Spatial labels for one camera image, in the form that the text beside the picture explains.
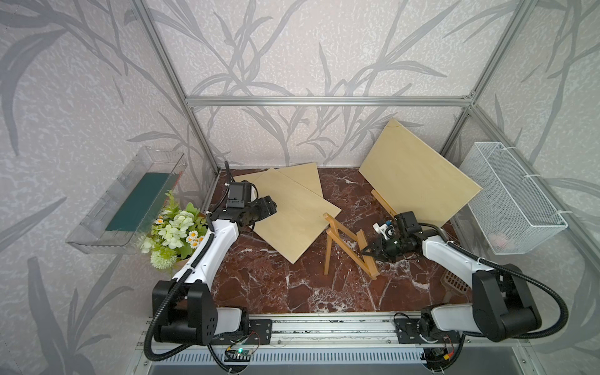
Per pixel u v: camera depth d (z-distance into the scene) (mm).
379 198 1025
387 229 806
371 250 808
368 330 753
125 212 661
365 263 785
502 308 423
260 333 732
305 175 1120
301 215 961
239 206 642
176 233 629
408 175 905
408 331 735
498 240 719
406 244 653
